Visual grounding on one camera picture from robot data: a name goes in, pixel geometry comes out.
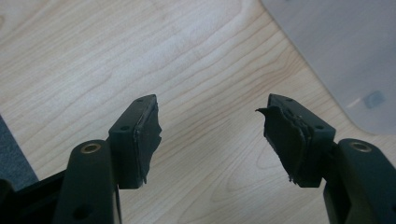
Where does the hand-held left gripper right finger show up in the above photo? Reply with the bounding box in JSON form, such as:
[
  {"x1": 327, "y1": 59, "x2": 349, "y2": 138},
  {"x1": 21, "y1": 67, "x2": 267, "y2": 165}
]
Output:
[{"x1": 255, "y1": 92, "x2": 337, "y2": 189}]

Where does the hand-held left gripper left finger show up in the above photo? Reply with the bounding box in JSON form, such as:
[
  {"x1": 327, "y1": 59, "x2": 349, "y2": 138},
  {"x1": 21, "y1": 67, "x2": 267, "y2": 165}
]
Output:
[{"x1": 108, "y1": 93, "x2": 163, "y2": 190}]

